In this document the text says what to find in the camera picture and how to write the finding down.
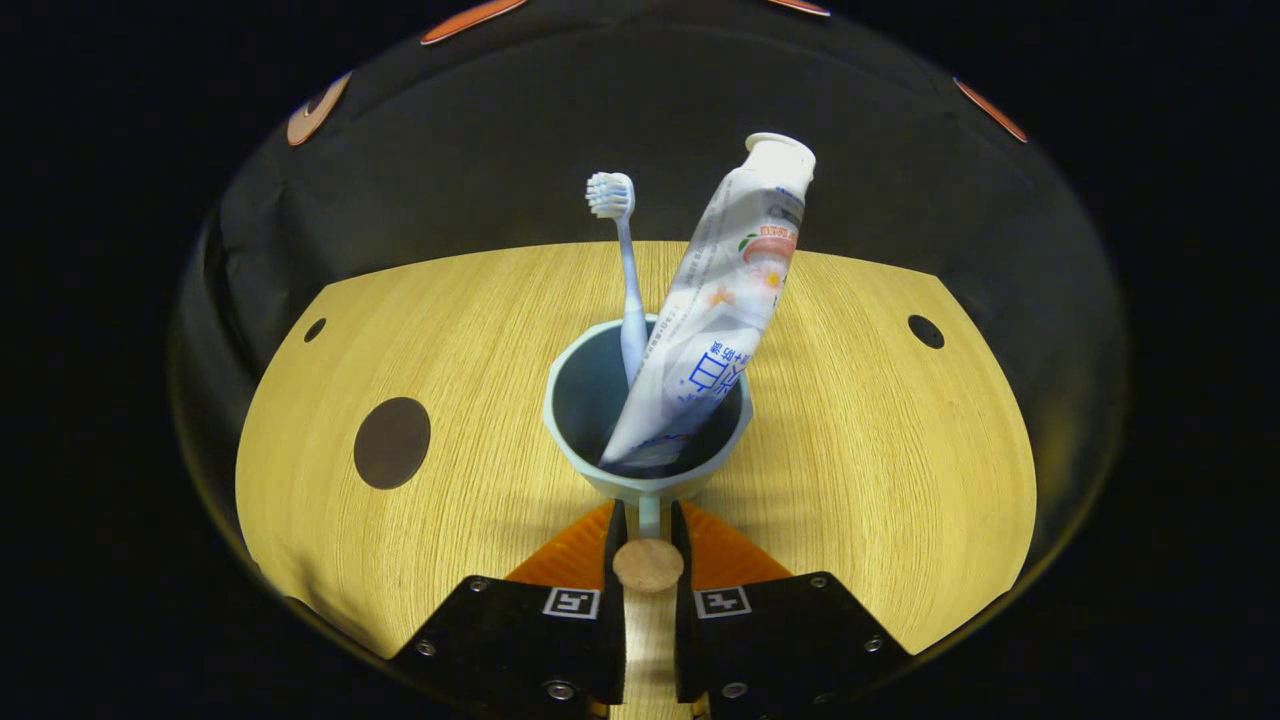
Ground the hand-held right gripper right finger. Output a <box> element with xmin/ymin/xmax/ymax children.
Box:
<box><xmin>670</xmin><ymin>499</ymin><xmax>914</xmax><ymax>720</ymax></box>

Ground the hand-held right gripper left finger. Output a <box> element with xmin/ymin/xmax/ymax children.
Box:
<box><xmin>388</xmin><ymin>498</ymin><xmax>629</xmax><ymax>720</ymax></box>

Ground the light blue cup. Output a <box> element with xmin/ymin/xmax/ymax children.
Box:
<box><xmin>542</xmin><ymin>314</ymin><xmax>755</xmax><ymax>594</ymax></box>

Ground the dark brown round coaster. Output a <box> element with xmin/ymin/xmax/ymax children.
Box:
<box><xmin>353</xmin><ymin>396</ymin><xmax>433</xmax><ymax>492</ymax></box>

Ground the white toothpaste tube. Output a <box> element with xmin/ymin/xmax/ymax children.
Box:
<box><xmin>598</xmin><ymin>131</ymin><xmax>818</xmax><ymax>472</ymax></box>

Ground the white toothbrush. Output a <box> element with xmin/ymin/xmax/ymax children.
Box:
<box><xmin>585</xmin><ymin>171</ymin><xmax>652</xmax><ymax>387</ymax></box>

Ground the black backdrop cloth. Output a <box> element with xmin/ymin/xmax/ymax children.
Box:
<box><xmin>168</xmin><ymin>0</ymin><xmax>1131</xmax><ymax>601</ymax></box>

